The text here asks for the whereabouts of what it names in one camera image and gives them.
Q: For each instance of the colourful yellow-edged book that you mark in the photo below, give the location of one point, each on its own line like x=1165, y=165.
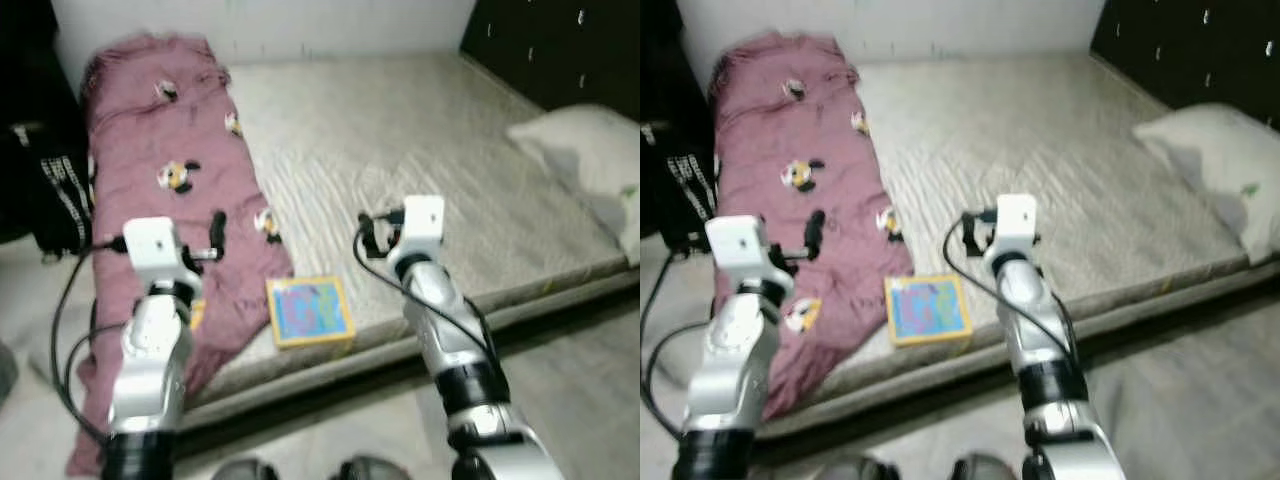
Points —
x=928, y=310
x=310, y=310

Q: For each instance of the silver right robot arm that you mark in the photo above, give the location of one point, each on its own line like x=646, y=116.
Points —
x=440, y=320
x=1030, y=320

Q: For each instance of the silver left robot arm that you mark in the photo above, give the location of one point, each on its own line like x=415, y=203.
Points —
x=150, y=370
x=730, y=370

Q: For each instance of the white quilted mattress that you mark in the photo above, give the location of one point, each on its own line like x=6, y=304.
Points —
x=400, y=140
x=1020, y=140

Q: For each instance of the pink printed blanket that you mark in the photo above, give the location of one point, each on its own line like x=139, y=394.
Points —
x=770, y=130
x=150, y=130

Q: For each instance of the white pillow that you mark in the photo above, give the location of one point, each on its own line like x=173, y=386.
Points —
x=1210, y=150
x=590, y=150

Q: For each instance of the grey left robot leg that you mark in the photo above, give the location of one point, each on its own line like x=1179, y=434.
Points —
x=245, y=470
x=858, y=470

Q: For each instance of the grey robot leg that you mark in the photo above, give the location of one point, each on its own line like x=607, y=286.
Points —
x=372, y=470
x=858, y=470
x=985, y=470
x=245, y=470

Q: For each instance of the grey right robot leg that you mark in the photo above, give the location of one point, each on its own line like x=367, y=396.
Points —
x=372, y=470
x=985, y=470

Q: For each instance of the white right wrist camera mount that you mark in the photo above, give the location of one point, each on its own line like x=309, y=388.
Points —
x=1015, y=222
x=420, y=225

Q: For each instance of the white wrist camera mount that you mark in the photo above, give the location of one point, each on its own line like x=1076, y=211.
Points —
x=1015, y=222
x=420, y=225
x=735, y=242
x=150, y=245

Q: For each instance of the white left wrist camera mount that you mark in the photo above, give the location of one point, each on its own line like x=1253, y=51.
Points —
x=735, y=242
x=150, y=245

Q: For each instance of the dark bed frame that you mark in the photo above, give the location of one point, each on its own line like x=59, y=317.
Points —
x=1200, y=315
x=600, y=308

